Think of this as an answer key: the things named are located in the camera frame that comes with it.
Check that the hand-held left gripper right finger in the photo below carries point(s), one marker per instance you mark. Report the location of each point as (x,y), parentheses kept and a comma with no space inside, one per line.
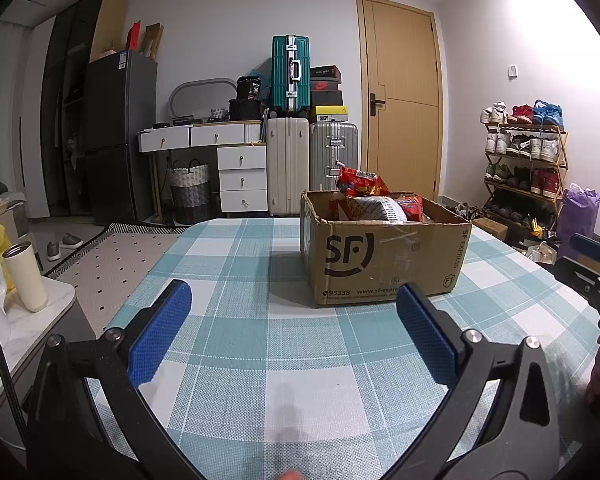
(425,335)

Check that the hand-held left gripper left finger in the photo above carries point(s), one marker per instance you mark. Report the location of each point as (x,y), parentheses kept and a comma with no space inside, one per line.
(160,332)

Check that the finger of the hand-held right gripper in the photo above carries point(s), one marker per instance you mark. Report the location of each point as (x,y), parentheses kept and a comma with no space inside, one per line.
(587,245)
(580,275)

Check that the orange red snack packet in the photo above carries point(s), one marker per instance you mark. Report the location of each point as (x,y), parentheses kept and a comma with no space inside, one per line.
(410,207)

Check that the silver white chips bag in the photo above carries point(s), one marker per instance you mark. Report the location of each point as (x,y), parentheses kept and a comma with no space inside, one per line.
(380,210)

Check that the purple gift bag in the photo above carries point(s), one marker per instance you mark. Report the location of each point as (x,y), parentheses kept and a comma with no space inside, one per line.
(577,220)

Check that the dotted patterned rug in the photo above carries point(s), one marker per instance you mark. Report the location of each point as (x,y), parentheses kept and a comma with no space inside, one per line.
(115,260)

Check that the wooden shoe rack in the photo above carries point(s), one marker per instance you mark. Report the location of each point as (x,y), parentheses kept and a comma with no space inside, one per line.
(562,160)

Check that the teal checked tablecloth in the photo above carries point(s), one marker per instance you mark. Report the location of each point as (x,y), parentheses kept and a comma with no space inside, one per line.
(255,310)

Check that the small brown cardboard box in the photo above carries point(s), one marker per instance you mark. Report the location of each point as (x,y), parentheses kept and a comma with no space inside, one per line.
(490,229)

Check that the rows of racked shoes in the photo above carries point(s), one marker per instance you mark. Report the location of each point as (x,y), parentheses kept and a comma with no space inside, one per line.
(535,147)

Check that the white side table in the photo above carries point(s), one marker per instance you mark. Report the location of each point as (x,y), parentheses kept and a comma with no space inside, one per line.
(45,320)

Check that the pile of loose shoes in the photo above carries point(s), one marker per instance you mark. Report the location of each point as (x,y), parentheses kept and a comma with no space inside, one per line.
(465,210)

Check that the woven laundry basket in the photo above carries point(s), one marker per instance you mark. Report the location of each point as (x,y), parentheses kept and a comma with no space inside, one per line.
(190,195)

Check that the cream tumbler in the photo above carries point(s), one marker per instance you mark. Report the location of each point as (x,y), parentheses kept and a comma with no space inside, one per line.
(27,280)

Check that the white drawer desk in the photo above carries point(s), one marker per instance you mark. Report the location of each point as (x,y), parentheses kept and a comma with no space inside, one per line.
(242,175)

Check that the yellow bag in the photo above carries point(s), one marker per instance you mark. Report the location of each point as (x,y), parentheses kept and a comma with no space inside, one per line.
(0,240)

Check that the dark grey refrigerator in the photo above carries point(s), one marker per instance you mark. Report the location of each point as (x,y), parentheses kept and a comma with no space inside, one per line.
(120,140)

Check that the silver suitcase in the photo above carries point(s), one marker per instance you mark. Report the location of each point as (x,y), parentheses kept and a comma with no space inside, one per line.
(330,155)

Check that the grey kitchen appliance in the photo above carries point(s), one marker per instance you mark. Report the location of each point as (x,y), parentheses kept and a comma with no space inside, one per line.
(0,205)

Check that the beige suitcase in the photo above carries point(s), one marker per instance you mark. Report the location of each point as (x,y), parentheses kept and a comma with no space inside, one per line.
(286,165)

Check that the wooden door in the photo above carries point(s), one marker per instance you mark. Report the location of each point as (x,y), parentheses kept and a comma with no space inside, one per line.
(405,110)

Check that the black bag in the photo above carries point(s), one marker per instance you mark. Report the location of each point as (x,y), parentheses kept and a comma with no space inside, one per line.
(247,110)

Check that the yellow shoe box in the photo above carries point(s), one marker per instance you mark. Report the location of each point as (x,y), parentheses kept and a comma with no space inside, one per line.
(331,113)

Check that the tall dark cabinet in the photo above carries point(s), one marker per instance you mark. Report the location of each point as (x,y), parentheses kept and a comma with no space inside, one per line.
(62,110)

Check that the grey arched mirror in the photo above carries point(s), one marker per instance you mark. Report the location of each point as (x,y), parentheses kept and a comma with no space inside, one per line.
(200,92)

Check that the plain black shoe box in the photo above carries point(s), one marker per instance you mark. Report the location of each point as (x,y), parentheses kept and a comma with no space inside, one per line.
(326,99)

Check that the black printed package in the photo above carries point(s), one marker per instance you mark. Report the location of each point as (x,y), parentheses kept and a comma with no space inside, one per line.
(249,89)

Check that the red black shoe box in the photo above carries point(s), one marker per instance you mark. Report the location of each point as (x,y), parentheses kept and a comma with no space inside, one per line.
(325,87)

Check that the green suitcase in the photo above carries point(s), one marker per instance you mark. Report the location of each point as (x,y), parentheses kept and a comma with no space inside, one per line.
(282,75)

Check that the brown paper bag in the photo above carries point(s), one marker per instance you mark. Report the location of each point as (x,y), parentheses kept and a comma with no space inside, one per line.
(152,42)

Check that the red paper bag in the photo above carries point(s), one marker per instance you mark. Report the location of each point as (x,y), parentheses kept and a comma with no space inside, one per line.
(134,40)

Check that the large flat cardboard sheet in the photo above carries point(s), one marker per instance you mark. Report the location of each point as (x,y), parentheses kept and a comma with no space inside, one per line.
(107,25)

